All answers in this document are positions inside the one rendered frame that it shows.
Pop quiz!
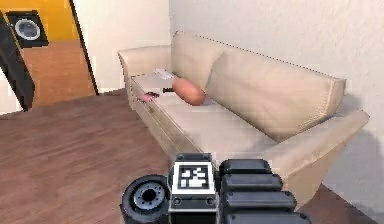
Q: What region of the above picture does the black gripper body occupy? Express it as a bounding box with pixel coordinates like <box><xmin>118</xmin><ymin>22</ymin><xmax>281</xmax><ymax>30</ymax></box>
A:
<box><xmin>119</xmin><ymin>174</ymin><xmax>172</xmax><ymax>224</ymax></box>

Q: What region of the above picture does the beige sofa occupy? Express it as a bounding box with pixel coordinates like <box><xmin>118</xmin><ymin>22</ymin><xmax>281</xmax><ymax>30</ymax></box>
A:
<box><xmin>117</xmin><ymin>30</ymin><xmax>371</xmax><ymax>210</ymax></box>

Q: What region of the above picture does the white flat object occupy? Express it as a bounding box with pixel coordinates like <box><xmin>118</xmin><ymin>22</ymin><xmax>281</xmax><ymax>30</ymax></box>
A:
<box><xmin>153</xmin><ymin>68</ymin><xmax>176</xmax><ymax>80</ymax></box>

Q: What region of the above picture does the dark open room door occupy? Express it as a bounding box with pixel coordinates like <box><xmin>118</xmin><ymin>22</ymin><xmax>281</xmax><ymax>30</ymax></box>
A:
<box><xmin>0</xmin><ymin>10</ymin><xmax>36</xmax><ymax>112</ymax></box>

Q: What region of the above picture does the black washing machine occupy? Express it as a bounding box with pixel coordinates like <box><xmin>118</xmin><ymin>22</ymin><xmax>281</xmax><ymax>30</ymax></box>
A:
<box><xmin>5</xmin><ymin>9</ymin><xmax>50</xmax><ymax>49</ymax></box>

